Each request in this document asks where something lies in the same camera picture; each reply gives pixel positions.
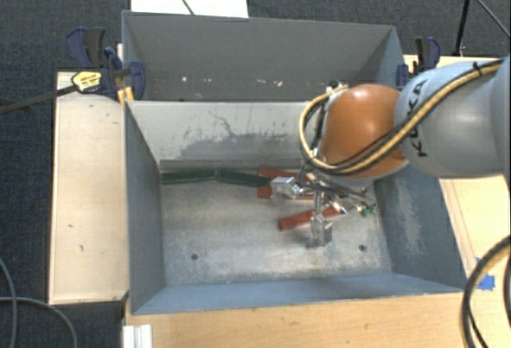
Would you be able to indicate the dark green flat block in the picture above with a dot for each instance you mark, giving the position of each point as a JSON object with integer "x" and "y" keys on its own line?
{"x": 239, "y": 178}
{"x": 187, "y": 177}

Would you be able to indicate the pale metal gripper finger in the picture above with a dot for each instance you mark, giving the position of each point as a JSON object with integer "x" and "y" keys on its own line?
{"x": 284, "y": 187}
{"x": 319, "y": 232}

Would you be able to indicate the grey metal bin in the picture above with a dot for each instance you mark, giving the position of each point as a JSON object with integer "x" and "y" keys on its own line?
{"x": 247, "y": 242}

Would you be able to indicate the red-brown flat block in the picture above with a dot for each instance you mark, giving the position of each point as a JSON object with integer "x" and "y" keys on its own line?
{"x": 273, "y": 172}
{"x": 264, "y": 192}
{"x": 294, "y": 221}

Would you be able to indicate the pale wood flat board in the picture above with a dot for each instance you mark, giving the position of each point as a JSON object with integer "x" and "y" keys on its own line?
{"x": 89, "y": 194}

